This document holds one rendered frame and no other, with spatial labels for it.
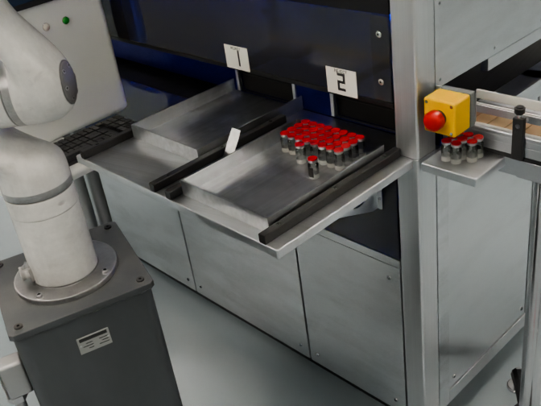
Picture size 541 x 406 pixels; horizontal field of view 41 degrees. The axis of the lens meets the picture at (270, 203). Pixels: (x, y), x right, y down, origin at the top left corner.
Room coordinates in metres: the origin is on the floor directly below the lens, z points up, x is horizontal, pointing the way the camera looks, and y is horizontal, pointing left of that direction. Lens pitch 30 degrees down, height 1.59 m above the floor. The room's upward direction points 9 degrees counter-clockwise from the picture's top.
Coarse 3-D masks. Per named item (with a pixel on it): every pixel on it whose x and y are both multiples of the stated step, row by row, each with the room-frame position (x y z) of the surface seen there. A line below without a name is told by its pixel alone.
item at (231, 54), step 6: (228, 48) 1.72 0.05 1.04; (234, 48) 1.71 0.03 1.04; (240, 48) 1.69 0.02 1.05; (246, 48) 1.67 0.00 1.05; (228, 54) 1.73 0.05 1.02; (234, 54) 1.71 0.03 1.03; (240, 54) 1.69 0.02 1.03; (246, 54) 1.67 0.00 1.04; (228, 60) 1.73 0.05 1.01; (234, 60) 1.71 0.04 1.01; (240, 60) 1.69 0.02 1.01; (246, 60) 1.68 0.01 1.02; (228, 66) 1.73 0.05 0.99; (234, 66) 1.71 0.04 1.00; (240, 66) 1.70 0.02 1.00; (246, 66) 1.68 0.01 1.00
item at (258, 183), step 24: (264, 144) 1.45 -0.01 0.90; (216, 168) 1.36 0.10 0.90; (240, 168) 1.38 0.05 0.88; (264, 168) 1.36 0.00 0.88; (288, 168) 1.35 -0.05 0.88; (192, 192) 1.28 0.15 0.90; (216, 192) 1.29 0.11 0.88; (240, 192) 1.28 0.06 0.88; (264, 192) 1.26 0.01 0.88; (288, 192) 1.25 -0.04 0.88; (312, 192) 1.18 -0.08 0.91; (240, 216) 1.17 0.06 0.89; (264, 216) 1.11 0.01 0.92
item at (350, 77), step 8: (328, 72) 1.47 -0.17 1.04; (336, 72) 1.45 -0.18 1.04; (344, 72) 1.44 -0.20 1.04; (352, 72) 1.42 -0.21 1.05; (328, 80) 1.47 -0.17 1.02; (336, 80) 1.45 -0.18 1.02; (352, 80) 1.42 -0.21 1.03; (328, 88) 1.47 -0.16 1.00; (336, 88) 1.46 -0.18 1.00; (344, 88) 1.44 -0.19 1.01; (352, 88) 1.42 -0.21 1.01; (352, 96) 1.42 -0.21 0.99
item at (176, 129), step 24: (216, 96) 1.81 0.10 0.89; (240, 96) 1.80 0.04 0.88; (144, 120) 1.66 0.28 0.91; (168, 120) 1.70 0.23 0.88; (192, 120) 1.68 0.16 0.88; (216, 120) 1.66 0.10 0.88; (240, 120) 1.64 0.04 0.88; (264, 120) 1.57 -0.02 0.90; (168, 144) 1.52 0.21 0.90; (192, 144) 1.54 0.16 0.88; (216, 144) 1.47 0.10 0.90
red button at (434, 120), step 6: (426, 114) 1.24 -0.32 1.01; (432, 114) 1.23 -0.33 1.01; (438, 114) 1.23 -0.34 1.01; (426, 120) 1.24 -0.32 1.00; (432, 120) 1.22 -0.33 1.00; (438, 120) 1.22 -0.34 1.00; (444, 120) 1.23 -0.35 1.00; (426, 126) 1.24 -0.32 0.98; (432, 126) 1.22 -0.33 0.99; (438, 126) 1.22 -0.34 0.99
